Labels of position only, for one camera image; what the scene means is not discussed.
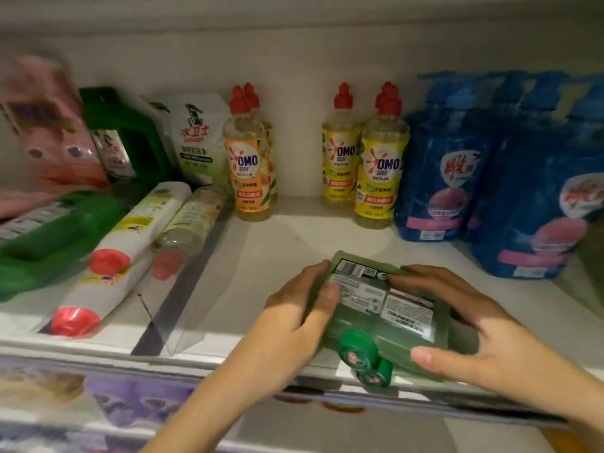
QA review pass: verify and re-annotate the person's left forearm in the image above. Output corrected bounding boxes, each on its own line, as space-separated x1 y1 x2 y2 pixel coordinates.
142 349 284 453

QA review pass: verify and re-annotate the purple cleaner pouch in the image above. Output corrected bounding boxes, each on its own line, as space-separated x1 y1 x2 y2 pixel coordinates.
83 372 192 432

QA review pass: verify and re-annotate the person's left hand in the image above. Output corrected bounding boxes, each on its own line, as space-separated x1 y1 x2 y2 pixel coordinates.
240 261 343 393

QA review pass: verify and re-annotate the blue pump cleaner bottle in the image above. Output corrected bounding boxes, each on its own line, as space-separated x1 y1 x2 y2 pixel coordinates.
471 82 604 281

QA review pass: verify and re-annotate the dark green cleaner bottle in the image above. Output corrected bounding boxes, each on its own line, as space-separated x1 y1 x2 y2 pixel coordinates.
0 190 130 301
79 86 177 196

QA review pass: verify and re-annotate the pink cleaner bottle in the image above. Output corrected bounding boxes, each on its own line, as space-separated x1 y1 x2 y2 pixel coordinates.
0 188 60 221
0 55 111 191

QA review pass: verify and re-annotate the slim white red-capped bottle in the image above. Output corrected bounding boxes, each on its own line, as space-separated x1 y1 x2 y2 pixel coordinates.
48 180 194 338
150 186 228 282

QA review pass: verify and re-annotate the green cleaner box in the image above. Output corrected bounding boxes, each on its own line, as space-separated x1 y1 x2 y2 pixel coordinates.
306 250 455 389

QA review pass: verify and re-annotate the white green-print cleaner pouch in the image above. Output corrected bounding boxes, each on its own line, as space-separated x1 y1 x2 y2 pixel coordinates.
145 91 233 191

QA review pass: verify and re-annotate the person's right hand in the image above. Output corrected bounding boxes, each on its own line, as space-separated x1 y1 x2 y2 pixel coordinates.
387 265 568 397

